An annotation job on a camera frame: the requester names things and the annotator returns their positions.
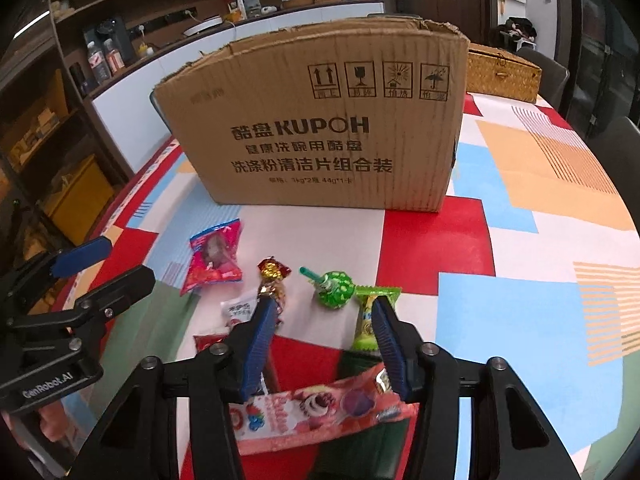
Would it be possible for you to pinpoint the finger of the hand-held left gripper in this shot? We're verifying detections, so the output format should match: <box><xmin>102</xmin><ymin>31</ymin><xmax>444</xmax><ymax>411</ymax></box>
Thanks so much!
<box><xmin>7</xmin><ymin>264</ymin><xmax>157</xmax><ymax>361</ymax></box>
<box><xmin>0</xmin><ymin>236</ymin><xmax>114</xmax><ymax>311</ymax></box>

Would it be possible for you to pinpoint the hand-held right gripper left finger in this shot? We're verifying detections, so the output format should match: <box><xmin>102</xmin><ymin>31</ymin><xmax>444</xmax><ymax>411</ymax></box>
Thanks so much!
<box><xmin>80</xmin><ymin>298</ymin><xmax>279</xmax><ymax>480</ymax></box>

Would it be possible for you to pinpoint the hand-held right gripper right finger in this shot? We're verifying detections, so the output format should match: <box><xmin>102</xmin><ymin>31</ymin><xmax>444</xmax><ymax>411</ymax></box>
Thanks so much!
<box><xmin>371</xmin><ymin>295</ymin><xmax>584</xmax><ymax>480</ymax></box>

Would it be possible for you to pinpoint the large pink snack bag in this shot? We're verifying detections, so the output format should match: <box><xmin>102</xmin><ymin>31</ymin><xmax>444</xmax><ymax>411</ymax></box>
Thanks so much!
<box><xmin>229</xmin><ymin>364</ymin><xmax>421</xmax><ymax>457</ymax></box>

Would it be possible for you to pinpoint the brown cardboard box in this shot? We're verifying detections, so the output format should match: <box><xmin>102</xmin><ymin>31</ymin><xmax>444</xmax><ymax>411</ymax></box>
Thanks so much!
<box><xmin>150</xmin><ymin>14</ymin><xmax>471</xmax><ymax>214</ymax></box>

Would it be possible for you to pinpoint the person's left hand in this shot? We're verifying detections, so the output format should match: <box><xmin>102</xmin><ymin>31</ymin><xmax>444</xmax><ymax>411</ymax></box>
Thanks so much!
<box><xmin>35</xmin><ymin>401</ymin><xmax>72</xmax><ymax>445</ymax></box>

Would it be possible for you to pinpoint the green candy packet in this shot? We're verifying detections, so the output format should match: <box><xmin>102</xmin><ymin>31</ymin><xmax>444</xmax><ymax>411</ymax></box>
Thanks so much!
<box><xmin>348</xmin><ymin>284</ymin><xmax>404</xmax><ymax>354</ymax></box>

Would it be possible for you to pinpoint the small white snack packet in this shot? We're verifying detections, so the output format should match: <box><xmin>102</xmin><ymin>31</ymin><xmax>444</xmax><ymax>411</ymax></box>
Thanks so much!
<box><xmin>220</xmin><ymin>300</ymin><xmax>259</xmax><ymax>329</ymax></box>

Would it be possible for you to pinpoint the small red snack packet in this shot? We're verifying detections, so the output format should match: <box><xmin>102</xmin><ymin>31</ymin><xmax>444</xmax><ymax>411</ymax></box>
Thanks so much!
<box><xmin>193</xmin><ymin>329</ymin><xmax>232</xmax><ymax>357</ymax></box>

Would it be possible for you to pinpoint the yellow storage box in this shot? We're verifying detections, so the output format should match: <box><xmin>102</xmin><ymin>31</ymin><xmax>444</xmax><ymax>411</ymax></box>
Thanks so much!
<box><xmin>49</xmin><ymin>154</ymin><xmax>117</xmax><ymax>247</ymax></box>

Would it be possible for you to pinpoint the gold and red wrapped candy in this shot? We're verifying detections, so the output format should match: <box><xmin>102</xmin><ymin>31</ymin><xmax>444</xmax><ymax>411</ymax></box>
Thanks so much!
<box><xmin>256</xmin><ymin>256</ymin><xmax>294</xmax><ymax>335</ymax></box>

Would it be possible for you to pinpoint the green lollipop candy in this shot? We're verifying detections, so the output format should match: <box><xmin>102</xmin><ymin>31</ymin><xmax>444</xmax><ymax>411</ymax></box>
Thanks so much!
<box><xmin>299</xmin><ymin>265</ymin><xmax>357</xmax><ymax>311</ymax></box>

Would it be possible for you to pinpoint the pink and blue snack packet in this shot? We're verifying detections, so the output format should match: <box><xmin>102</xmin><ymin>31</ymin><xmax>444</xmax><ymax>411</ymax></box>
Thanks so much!
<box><xmin>178</xmin><ymin>217</ymin><xmax>245</xmax><ymax>297</ymax></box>

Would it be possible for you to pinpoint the colourful patchwork tablecloth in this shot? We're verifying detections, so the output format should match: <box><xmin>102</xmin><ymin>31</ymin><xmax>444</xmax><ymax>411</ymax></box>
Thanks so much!
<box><xmin>50</xmin><ymin>89</ymin><xmax>640</xmax><ymax>480</ymax></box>

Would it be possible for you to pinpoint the wooden shelf unit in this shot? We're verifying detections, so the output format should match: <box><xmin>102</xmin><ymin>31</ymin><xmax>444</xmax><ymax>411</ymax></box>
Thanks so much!
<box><xmin>0</xmin><ymin>0</ymin><xmax>241</xmax><ymax>271</ymax></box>

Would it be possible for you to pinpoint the clear plastic bottle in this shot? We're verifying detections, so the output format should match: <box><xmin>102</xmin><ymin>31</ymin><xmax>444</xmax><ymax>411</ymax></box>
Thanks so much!
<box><xmin>86</xmin><ymin>41</ymin><xmax>112</xmax><ymax>86</ymax></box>
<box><xmin>102</xmin><ymin>38</ymin><xmax>125</xmax><ymax>76</ymax></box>

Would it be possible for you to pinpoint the round white plate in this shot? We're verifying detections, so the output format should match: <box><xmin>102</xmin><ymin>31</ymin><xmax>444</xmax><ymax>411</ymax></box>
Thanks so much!
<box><xmin>182</xmin><ymin>15</ymin><xmax>226</xmax><ymax>37</ymax></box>

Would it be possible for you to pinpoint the woven rattan basket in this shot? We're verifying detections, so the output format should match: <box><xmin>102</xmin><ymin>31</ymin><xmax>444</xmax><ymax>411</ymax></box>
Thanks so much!
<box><xmin>465</xmin><ymin>42</ymin><xmax>544</xmax><ymax>106</ymax></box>

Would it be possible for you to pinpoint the grey chair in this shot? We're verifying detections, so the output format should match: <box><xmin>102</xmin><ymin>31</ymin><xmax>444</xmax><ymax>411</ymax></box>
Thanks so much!
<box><xmin>516</xmin><ymin>47</ymin><xmax>571</xmax><ymax>113</ymax></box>

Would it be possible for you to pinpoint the black and white plush toy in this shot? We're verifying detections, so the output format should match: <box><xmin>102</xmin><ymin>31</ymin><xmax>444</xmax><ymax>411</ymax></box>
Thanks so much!
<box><xmin>500</xmin><ymin>16</ymin><xmax>539</xmax><ymax>43</ymax></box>

